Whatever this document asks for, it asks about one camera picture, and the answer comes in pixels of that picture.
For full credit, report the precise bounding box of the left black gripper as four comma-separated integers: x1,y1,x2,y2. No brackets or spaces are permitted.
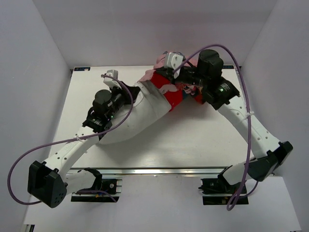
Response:
107,81,141,120

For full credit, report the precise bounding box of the white pillow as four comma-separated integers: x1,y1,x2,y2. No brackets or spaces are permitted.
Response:
99,81,171,145

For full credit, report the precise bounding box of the red pink patterned pillowcase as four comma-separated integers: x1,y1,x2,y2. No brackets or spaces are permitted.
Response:
139,51,204,111

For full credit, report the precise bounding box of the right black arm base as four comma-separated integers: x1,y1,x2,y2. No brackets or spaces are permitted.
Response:
198,178,240,206

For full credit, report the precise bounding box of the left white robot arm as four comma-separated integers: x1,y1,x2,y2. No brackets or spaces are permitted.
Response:
28,83,140,208

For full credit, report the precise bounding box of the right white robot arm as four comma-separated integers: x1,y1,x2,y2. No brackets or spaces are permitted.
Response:
171,49,293,193

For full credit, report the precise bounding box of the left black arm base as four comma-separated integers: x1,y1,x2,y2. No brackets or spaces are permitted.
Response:
70,178,123,203

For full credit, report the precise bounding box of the right blue table label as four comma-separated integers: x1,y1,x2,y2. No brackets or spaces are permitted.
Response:
222,65,235,69

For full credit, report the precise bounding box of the blue table label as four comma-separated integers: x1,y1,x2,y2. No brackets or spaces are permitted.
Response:
222,65,235,69
73,67,90,72

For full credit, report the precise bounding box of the left blue table label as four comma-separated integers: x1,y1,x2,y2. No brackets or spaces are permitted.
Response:
73,67,90,72

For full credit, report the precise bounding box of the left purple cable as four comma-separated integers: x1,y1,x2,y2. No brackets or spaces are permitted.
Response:
7,74,134,205

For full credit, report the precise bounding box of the purple cable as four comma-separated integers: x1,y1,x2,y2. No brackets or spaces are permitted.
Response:
7,74,134,205
173,43,259,211

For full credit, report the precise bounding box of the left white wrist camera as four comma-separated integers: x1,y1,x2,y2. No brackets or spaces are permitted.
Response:
101,70,121,89

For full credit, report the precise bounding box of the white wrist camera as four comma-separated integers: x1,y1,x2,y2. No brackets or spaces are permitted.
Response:
164,52,184,79
101,70,121,89

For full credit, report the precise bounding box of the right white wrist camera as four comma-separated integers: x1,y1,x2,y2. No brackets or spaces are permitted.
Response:
164,52,184,79

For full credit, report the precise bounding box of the aluminium front rail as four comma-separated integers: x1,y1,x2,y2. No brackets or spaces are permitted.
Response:
67,166,230,176

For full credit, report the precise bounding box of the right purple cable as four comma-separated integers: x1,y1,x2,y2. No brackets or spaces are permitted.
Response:
173,43,259,211

